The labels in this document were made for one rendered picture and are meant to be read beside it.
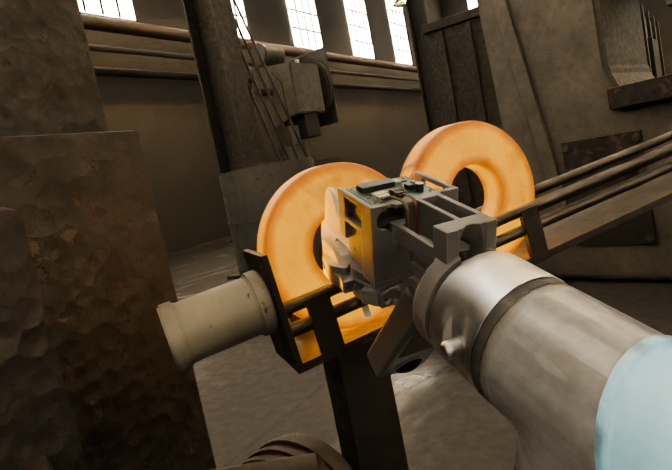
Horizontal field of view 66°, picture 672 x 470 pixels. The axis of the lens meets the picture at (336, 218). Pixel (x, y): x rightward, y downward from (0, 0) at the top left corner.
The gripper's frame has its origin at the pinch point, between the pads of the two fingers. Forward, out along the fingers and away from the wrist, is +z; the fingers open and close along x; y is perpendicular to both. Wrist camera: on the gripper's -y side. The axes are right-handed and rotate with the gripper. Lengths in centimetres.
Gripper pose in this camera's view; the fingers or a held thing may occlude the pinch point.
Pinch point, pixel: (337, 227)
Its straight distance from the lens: 49.1
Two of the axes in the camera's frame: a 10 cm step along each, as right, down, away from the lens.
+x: -9.0, 2.2, -3.7
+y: -0.7, -9.2, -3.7
